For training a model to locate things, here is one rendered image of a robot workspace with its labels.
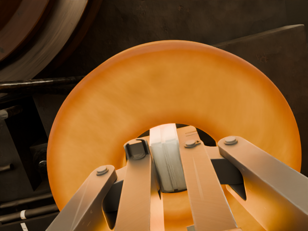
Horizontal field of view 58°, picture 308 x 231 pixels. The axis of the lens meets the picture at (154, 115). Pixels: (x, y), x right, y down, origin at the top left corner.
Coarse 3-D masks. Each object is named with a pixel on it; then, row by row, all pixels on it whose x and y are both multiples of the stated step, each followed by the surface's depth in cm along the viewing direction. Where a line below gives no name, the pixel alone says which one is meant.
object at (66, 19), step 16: (64, 0) 33; (80, 0) 33; (48, 16) 33; (64, 16) 33; (80, 16) 33; (48, 32) 34; (64, 32) 34; (32, 48) 34; (48, 48) 34; (64, 48) 35; (16, 64) 35; (32, 64) 35; (48, 64) 35; (0, 80) 35; (16, 80) 35; (0, 96) 36
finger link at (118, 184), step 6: (120, 174) 14; (156, 174) 14; (120, 180) 13; (156, 180) 14; (114, 186) 13; (120, 186) 13; (156, 186) 14; (108, 192) 13; (114, 192) 13; (120, 192) 13; (108, 198) 13; (114, 198) 13; (102, 204) 13; (108, 204) 13; (114, 204) 13; (108, 210) 13; (114, 210) 13
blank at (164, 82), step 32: (128, 64) 15; (160, 64) 15; (192, 64) 15; (224, 64) 15; (96, 96) 15; (128, 96) 15; (160, 96) 15; (192, 96) 15; (224, 96) 15; (256, 96) 15; (64, 128) 16; (96, 128) 16; (128, 128) 16; (224, 128) 16; (256, 128) 16; (288, 128) 16; (64, 160) 16; (96, 160) 16; (288, 160) 16; (64, 192) 17; (224, 192) 17; (192, 224) 18; (256, 224) 18
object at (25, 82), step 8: (24, 80) 30; (32, 80) 31; (40, 80) 32; (48, 80) 33; (56, 80) 34; (64, 80) 35; (72, 80) 36; (80, 80) 38; (0, 88) 27; (8, 88) 28; (16, 88) 29; (24, 88) 30; (32, 88) 32; (40, 88) 33; (48, 88) 35; (56, 88) 37; (64, 88) 39; (0, 112) 27; (8, 112) 28; (16, 112) 30
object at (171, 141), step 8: (168, 128) 16; (168, 136) 14; (176, 136) 14; (168, 144) 14; (176, 144) 14; (168, 152) 14; (176, 152) 14; (168, 160) 14; (176, 160) 14; (176, 168) 14; (176, 176) 15; (184, 176) 15; (176, 184) 15; (184, 184) 15
